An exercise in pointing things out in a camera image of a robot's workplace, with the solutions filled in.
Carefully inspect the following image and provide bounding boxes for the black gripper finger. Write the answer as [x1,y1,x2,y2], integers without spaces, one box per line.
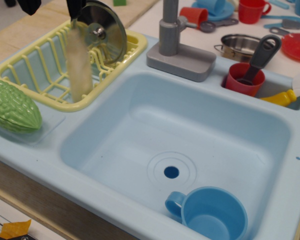
[66,0,86,20]
[17,0,42,16]

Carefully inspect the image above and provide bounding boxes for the cream detergent bottle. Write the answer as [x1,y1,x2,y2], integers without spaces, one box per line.
[66,28,93,103]

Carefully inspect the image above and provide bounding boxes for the yellow drying rack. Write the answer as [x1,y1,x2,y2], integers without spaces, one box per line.
[0,21,148,112]

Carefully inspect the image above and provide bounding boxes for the light blue toy sink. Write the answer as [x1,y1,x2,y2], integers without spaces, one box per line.
[0,34,300,240]

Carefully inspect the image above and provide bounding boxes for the blue cup in sink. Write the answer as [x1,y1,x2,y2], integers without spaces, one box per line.
[165,186,248,240]

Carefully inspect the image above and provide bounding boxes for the black wheel top left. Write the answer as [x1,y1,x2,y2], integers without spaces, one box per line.
[4,0,17,8]

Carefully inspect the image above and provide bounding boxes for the metal pot lid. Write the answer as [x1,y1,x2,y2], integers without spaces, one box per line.
[71,0,128,66]

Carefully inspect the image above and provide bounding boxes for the green block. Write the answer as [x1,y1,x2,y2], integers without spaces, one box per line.
[113,0,127,7]

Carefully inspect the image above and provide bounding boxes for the green bitter gourd toy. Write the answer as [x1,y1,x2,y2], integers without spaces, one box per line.
[0,80,43,133]

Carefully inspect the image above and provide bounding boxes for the grey toy faucet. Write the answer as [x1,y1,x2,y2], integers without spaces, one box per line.
[146,0,217,82]

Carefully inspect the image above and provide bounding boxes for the red cup lying down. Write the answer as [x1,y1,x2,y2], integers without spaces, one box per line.
[179,7,209,29]

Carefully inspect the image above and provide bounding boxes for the grey measuring spoon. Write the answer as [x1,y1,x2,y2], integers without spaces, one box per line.
[199,18,239,33]

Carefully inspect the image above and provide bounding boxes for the blue cup on plate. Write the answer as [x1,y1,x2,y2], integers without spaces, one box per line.
[196,0,226,16]

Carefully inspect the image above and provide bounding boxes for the blue plate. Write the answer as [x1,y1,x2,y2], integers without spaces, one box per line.
[191,0,235,22]

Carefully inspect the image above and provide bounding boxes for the steel pot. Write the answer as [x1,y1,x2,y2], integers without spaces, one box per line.
[214,34,262,63]

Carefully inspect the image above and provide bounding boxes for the red cup in holder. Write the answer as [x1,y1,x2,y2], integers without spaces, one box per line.
[223,63,266,97]

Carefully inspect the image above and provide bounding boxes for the red mug upright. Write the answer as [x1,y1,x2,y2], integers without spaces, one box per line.
[238,0,272,25]

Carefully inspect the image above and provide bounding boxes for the grey black spatula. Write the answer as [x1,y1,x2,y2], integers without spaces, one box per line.
[243,34,282,82]

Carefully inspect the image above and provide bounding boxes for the teal utensil top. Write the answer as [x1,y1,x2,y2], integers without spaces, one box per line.
[268,0,290,10]

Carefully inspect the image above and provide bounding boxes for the orange tape piece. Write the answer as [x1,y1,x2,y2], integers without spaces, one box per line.
[0,219,32,240]

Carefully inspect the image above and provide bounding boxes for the red plate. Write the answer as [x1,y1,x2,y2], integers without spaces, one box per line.
[281,33,300,62]

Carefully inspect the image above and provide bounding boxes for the yellow toy bottle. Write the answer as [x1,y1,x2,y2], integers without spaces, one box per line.
[260,89,297,107]

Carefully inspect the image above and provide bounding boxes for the teal toy knife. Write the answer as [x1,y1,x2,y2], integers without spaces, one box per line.
[261,15,300,29]

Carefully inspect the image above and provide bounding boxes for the grey utensil handle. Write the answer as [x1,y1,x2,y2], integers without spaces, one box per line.
[269,27,290,36]

